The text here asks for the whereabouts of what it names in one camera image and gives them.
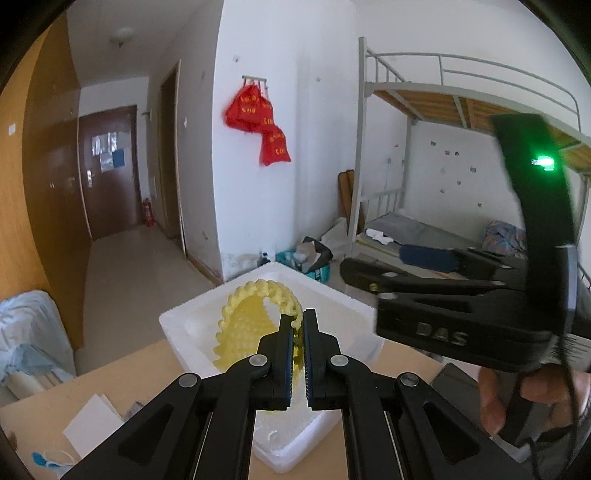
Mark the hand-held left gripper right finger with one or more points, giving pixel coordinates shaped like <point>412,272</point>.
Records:
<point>309,369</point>

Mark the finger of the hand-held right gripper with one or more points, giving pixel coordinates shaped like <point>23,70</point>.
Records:
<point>378,274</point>
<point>429,258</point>

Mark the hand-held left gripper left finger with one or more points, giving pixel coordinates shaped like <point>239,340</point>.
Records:
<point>290,369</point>

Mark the white foam box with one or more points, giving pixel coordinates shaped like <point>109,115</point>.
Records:
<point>334,307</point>

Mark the yellow foam net sleeve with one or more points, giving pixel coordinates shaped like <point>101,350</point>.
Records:
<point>247,323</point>

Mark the person's right hand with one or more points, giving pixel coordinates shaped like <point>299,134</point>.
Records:
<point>491,401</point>

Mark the grey mattress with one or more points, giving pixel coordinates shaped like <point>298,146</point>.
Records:
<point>415,228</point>

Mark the white cloth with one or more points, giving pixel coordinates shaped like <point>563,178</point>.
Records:
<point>378,236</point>

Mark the teal cardboard box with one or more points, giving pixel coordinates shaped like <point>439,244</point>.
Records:
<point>321,274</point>

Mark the printed quilt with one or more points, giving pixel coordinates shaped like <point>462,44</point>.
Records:
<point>505,237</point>

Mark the leaning wooden boards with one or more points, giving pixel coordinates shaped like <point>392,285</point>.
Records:
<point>346,194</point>

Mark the dark bottle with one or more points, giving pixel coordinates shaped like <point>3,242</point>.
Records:
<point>265,259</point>

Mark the white metal bunk bed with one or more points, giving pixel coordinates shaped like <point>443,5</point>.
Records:
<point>415,101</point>

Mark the red fabric bag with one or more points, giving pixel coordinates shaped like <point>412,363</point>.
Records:
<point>247,108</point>
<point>276,146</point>

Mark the white paper sheet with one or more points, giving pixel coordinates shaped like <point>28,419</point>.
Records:
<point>92,422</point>

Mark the red fire extinguisher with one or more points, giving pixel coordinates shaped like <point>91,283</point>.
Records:
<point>148,213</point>

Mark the dark brown door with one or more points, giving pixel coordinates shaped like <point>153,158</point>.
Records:
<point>111,194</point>

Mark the blue face mask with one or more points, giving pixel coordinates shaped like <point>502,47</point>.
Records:
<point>46,459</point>

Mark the light blue cloth bundle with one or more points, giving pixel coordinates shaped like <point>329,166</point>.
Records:
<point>27,332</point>

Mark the blue sheet on door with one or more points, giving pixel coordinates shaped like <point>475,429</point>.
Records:
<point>119,158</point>

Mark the silver sheet on door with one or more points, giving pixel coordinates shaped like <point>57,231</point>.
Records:
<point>105,143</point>

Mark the wooden wardrobe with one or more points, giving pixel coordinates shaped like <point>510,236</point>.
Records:
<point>41,184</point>

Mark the round ceiling lamp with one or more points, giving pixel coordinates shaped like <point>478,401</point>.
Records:
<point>122,37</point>

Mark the metal wall hook rail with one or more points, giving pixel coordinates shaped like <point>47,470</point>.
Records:
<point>255,78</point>

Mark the brown side doorway frame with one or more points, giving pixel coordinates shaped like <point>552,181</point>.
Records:
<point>171,161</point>

